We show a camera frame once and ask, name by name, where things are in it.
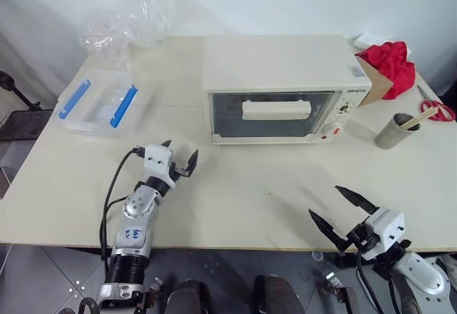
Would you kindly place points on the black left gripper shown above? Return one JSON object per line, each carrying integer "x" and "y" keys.
{"x": 178, "y": 171}

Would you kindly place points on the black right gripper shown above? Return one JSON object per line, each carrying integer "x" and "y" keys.
{"x": 362, "y": 237}

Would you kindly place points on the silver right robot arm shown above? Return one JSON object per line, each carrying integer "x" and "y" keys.
{"x": 421, "y": 274}

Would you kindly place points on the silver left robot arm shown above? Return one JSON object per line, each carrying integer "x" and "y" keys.
{"x": 137, "y": 221}

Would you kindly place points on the white toaster oven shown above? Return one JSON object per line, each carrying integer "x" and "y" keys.
{"x": 271, "y": 60}

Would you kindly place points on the blue container clip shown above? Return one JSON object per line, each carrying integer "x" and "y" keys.
{"x": 123, "y": 106}
{"x": 74, "y": 99}

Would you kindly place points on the grey metal cup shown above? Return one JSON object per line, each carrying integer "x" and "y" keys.
{"x": 394, "y": 133}

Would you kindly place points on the clear plastic storage container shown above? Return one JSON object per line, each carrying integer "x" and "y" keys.
{"x": 93, "y": 108}

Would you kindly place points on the dark rounded shape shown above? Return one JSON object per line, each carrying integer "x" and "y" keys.
{"x": 275, "y": 294}
{"x": 188, "y": 298}

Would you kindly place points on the wooden chopstick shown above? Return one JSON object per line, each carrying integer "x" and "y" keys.
{"x": 423, "y": 117}

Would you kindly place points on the brown cardboard piece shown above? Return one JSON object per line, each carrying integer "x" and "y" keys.
{"x": 375, "y": 82}

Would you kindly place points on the clear crumpled plastic bag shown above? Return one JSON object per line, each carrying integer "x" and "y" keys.
{"x": 125, "y": 25}

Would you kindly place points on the red cloth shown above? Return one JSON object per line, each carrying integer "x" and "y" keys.
{"x": 396, "y": 66}

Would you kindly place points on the black floor mat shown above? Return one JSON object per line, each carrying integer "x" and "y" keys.
{"x": 23, "y": 125}

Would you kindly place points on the black metal stand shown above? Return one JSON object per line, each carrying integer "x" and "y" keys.
{"x": 16, "y": 89}

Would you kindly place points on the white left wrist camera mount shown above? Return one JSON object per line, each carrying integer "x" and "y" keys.
{"x": 158, "y": 162}

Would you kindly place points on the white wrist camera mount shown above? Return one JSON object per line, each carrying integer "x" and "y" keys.
{"x": 158, "y": 162}
{"x": 387, "y": 230}

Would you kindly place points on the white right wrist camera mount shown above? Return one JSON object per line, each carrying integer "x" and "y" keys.
{"x": 387, "y": 230}

